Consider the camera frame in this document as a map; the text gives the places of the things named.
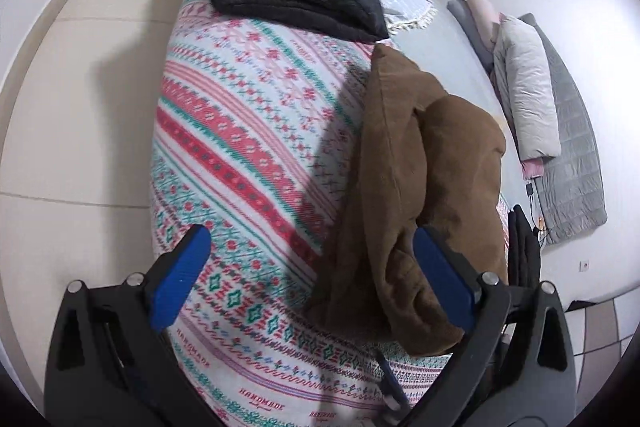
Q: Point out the pink pillow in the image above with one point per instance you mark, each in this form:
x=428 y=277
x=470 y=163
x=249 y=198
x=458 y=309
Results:
x=480 y=7

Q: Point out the white wall socket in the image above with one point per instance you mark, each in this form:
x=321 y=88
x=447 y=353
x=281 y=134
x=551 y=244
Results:
x=582 y=265

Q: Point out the grey quilted floor mat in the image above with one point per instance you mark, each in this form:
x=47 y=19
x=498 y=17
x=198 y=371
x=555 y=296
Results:
x=575 y=157

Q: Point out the brown fleece garment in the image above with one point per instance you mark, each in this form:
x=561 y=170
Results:
x=400 y=157

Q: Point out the dark grey pillow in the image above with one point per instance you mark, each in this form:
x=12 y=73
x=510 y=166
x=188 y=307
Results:
x=470 y=37

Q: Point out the red green patterned blanket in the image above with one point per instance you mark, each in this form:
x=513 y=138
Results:
x=240 y=132

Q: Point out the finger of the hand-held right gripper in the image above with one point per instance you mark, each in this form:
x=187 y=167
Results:
x=525 y=252
x=392 y=379

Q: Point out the grey bed sheet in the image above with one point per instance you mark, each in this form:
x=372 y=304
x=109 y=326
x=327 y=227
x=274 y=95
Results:
x=450 y=57

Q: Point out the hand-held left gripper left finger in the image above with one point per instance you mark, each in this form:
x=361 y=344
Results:
x=180 y=277

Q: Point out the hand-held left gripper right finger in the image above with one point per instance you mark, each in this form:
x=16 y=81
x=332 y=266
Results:
x=445 y=277

